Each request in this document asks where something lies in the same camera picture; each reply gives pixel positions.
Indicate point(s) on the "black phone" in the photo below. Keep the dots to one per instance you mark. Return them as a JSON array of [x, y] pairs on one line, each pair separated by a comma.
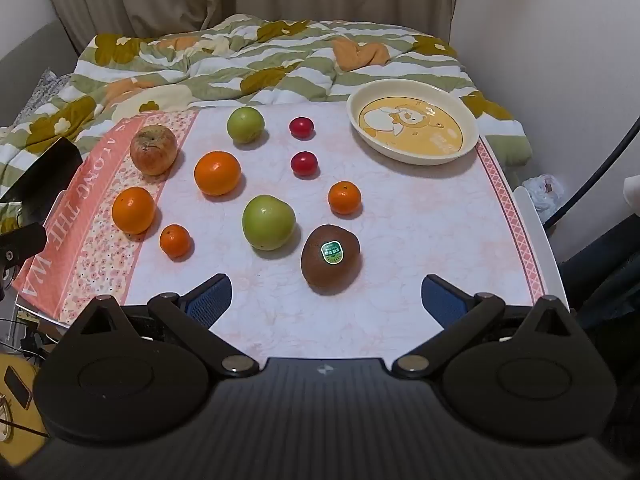
[[16, 385]]

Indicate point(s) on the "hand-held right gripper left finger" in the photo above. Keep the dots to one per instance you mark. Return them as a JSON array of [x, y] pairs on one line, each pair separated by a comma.
[[210, 301]]

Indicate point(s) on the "brown kiwi with sticker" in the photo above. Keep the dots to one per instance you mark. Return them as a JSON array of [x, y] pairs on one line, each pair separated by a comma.
[[330, 266]]

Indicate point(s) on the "person's leg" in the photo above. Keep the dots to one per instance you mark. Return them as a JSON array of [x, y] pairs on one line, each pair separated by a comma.
[[605, 265]]

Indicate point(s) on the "white cloth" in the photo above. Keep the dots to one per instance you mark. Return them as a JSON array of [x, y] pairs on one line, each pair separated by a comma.
[[633, 190]]

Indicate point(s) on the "red cherry tomato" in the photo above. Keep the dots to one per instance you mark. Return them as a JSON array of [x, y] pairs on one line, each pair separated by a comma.
[[304, 163], [301, 127]]

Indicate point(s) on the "large green apple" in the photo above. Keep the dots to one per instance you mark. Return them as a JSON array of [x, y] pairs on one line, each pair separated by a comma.
[[268, 222]]

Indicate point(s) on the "cream plate with cartoon print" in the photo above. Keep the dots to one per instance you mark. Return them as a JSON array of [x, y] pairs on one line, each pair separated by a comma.
[[413, 125]]

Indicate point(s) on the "black device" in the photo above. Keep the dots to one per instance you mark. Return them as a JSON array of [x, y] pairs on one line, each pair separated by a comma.
[[22, 240]]

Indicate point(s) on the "white plastic bag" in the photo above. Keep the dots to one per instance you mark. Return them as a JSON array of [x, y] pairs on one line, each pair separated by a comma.
[[545, 192]]

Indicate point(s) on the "small green apple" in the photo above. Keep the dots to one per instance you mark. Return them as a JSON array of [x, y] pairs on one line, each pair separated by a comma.
[[245, 124]]

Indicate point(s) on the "large orange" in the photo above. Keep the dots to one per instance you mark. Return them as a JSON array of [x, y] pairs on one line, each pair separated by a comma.
[[133, 210], [217, 173]]

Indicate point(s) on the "wrinkled red apple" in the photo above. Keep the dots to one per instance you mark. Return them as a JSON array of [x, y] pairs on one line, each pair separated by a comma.
[[153, 150]]

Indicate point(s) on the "grey headboard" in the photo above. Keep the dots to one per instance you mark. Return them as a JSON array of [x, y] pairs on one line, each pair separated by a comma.
[[25, 65]]

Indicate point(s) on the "white table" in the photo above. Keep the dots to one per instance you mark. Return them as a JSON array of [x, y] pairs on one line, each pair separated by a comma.
[[537, 240]]

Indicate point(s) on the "pink printed tablecloth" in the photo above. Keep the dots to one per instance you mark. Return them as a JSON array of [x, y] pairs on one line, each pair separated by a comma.
[[400, 220]]

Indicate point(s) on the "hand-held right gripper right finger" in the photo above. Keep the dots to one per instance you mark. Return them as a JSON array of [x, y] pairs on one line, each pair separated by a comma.
[[442, 301]]

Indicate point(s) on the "grey patterned pillow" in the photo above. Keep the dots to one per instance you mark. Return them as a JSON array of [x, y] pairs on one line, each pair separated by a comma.
[[47, 87]]

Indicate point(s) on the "small orange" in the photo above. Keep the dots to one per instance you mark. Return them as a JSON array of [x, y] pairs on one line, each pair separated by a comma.
[[175, 241], [344, 197]]

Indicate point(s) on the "green striped floral blanket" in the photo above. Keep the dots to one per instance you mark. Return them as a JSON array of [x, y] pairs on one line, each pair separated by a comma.
[[225, 75]]

